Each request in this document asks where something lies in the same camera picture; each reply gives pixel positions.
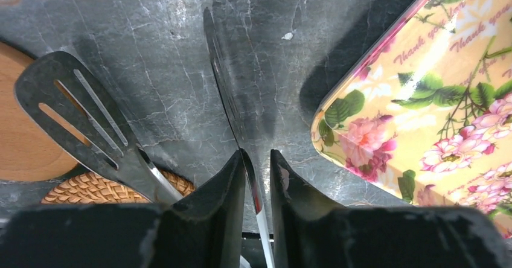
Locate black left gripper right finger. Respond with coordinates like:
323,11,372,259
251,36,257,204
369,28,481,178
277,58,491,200
270,150,511,267

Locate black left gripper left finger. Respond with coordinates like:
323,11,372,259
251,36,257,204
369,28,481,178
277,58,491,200
1,152,245,267

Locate silver serving tongs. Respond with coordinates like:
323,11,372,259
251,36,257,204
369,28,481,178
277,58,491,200
14,7,277,268

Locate woven rattan coaster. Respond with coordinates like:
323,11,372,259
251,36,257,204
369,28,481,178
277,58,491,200
40,169,197,205

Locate floral rectangular tray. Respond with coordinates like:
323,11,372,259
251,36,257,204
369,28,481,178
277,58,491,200
310,0,511,238

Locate cork coaster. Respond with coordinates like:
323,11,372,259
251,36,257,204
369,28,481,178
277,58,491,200
1,42,78,182

